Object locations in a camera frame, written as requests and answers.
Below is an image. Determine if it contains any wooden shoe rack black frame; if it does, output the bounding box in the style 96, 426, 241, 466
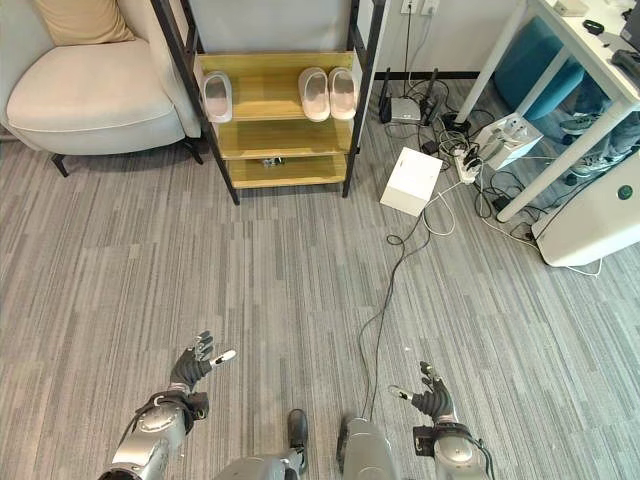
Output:
149, 0, 390, 206

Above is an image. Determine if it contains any robot left leg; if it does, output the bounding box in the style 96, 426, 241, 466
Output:
212, 408, 309, 480

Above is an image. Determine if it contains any white table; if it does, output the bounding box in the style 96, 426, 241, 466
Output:
453, 0, 640, 223

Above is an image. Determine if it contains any white router with antennas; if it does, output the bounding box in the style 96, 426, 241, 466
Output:
378, 67, 440, 126

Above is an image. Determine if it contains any robot leg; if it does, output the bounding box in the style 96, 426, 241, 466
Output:
212, 408, 309, 480
337, 412, 401, 480

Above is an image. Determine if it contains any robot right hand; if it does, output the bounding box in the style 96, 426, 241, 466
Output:
388, 360, 459, 419

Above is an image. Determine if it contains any robot right leg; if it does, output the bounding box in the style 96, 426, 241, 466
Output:
337, 412, 401, 480

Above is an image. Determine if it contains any person's shoe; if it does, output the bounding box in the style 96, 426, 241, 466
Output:
568, 149, 626, 178

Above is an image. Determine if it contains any dark object on table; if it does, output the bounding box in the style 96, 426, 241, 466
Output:
610, 48, 640, 72

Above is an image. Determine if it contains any white cable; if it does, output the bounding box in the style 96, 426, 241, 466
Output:
422, 175, 466, 236

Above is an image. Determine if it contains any white appliance with green button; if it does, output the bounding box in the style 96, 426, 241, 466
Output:
530, 144, 640, 268

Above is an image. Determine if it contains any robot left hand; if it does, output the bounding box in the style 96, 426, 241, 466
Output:
169, 329, 237, 390

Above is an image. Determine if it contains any white power strip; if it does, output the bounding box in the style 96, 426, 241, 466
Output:
453, 145, 484, 185

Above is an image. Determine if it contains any beige cushion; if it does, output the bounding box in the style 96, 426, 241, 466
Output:
33, 0, 137, 47

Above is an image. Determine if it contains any teal round pouf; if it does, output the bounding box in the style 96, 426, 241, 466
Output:
493, 16, 586, 122

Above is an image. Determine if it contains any cream upholstered armchair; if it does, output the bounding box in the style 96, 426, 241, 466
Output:
0, 0, 204, 178

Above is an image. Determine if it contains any pink slipper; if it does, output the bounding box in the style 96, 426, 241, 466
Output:
327, 66, 358, 121
202, 70, 234, 124
297, 66, 332, 123

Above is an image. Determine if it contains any white open device box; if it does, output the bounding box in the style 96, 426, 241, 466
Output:
472, 112, 545, 171

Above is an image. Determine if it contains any white cardboard box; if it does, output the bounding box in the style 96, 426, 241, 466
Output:
379, 146, 444, 218

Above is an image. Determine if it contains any wall power socket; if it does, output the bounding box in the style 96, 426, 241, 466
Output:
400, 0, 441, 15

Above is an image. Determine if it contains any long black cable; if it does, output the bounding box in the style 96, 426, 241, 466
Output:
357, 164, 466, 421

